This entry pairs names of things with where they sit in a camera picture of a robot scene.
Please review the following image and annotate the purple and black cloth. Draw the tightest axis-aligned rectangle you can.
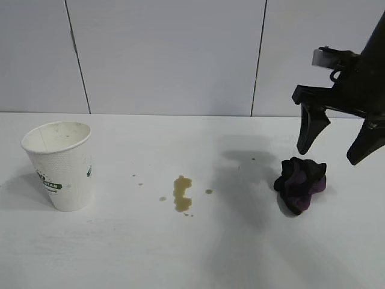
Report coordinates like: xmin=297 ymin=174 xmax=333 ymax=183
xmin=273 ymin=156 xmax=328 ymax=216

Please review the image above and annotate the white paper coffee cup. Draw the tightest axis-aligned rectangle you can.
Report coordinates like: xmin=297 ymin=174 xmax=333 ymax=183
xmin=20 ymin=121 xmax=96 ymax=213

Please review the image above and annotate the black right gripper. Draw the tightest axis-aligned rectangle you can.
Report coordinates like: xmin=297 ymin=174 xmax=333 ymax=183
xmin=291 ymin=55 xmax=385 ymax=166

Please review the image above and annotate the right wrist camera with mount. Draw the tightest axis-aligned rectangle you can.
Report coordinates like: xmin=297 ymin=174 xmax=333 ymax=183
xmin=312 ymin=46 xmax=360 ymax=72

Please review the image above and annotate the brown coffee puddle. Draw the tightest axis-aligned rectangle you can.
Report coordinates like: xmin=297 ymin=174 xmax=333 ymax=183
xmin=173 ymin=175 xmax=194 ymax=213

